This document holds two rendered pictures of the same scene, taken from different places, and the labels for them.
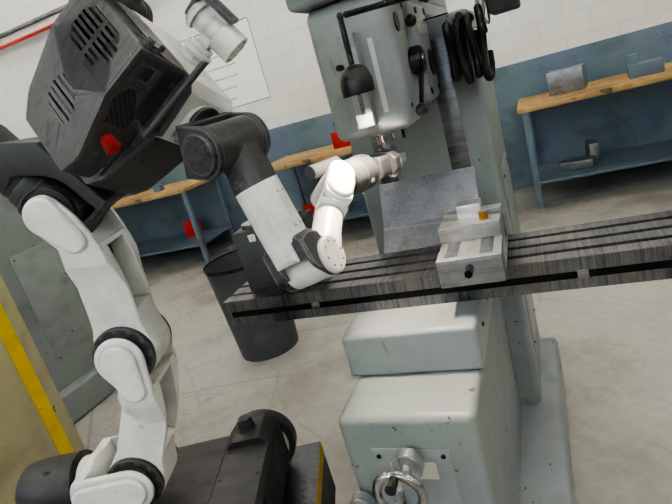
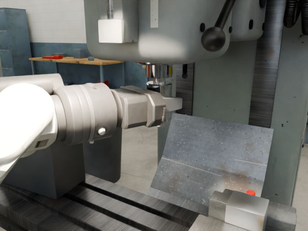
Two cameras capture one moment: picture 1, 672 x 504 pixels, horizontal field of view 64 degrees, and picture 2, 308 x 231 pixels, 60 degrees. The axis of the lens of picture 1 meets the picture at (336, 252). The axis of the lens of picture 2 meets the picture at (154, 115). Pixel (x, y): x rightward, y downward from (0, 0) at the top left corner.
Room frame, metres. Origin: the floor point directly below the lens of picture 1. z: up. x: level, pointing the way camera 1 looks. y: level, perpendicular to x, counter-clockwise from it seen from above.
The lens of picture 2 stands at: (0.93, -0.26, 1.35)
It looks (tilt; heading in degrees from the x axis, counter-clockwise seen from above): 16 degrees down; 8
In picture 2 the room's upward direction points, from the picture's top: straight up
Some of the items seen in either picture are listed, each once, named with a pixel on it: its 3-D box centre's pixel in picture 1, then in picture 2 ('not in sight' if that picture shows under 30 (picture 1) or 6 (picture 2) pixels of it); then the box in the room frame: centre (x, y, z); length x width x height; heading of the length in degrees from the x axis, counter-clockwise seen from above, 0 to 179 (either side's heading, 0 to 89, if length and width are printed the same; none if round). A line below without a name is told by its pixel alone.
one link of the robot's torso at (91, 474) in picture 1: (126, 470); not in sight; (1.21, 0.67, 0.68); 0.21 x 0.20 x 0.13; 84
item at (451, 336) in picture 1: (426, 307); not in sight; (1.40, -0.20, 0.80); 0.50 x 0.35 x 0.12; 156
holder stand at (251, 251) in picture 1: (280, 248); (38, 149); (1.58, 0.16, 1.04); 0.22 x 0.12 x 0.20; 73
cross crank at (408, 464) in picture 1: (403, 481); not in sight; (0.95, 0.00, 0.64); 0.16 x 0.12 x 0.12; 156
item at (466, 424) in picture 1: (451, 417); not in sight; (1.38, -0.19, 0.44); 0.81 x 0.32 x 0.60; 156
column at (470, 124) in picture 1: (454, 239); (233, 177); (1.97, -0.45, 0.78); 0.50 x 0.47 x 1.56; 156
